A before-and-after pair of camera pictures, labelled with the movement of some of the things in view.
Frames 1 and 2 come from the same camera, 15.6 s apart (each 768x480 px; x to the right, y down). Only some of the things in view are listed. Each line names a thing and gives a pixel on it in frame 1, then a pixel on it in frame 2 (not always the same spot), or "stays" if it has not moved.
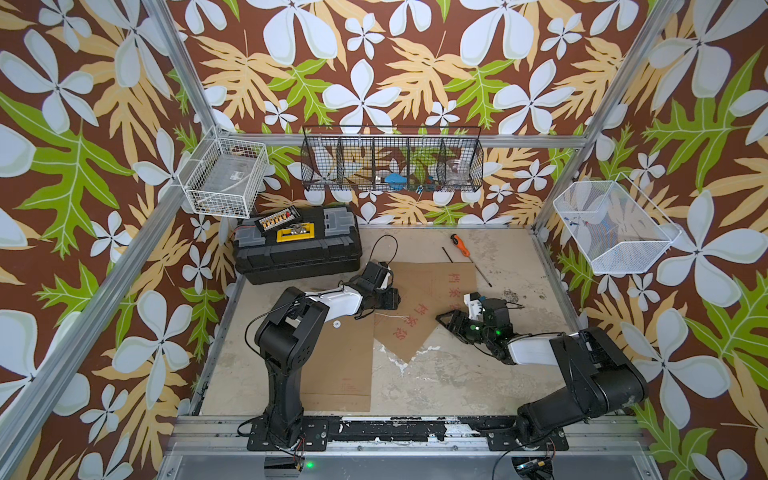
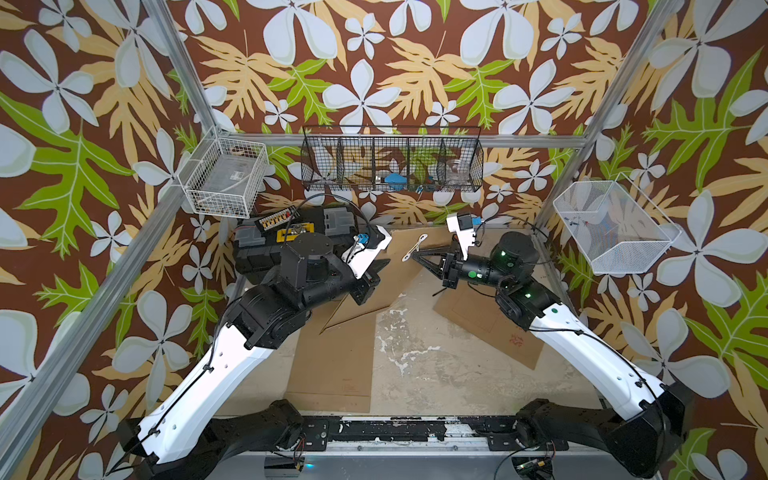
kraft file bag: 405,329 -> 396,276
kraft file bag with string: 340,378 stays
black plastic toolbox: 323,246 stays
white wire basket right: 616,227 stays
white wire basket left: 224,177 stays
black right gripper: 456,315 -> 449,274
